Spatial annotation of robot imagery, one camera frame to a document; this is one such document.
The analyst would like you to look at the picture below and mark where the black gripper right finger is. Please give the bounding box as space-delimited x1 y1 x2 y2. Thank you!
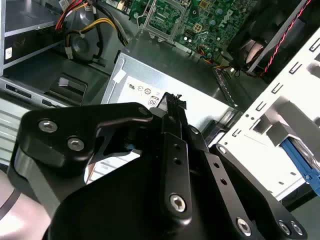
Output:
181 107 309 240

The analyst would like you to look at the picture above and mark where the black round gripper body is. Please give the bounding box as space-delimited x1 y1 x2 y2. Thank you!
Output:
47 148 240 240

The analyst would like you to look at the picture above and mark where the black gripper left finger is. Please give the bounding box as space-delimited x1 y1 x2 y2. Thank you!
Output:
7 92 194 221

